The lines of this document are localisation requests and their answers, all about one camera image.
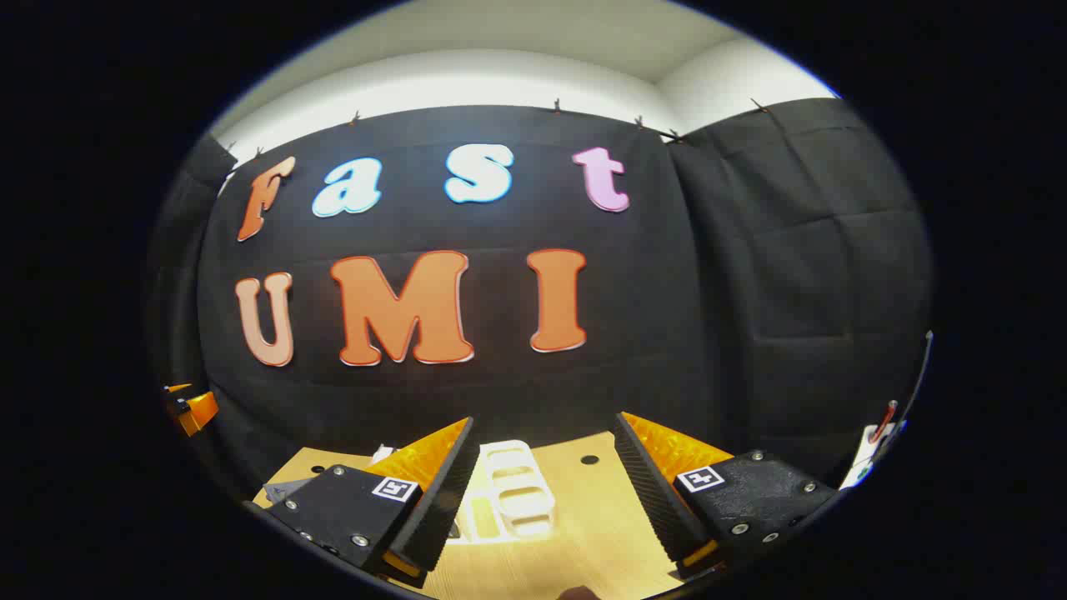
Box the dark grey schoolbag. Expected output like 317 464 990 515
263 477 319 506

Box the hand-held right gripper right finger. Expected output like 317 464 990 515
614 412 839 581

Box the white plastic bookshelf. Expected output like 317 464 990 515
454 439 558 547

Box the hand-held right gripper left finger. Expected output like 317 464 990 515
263 417 482 589

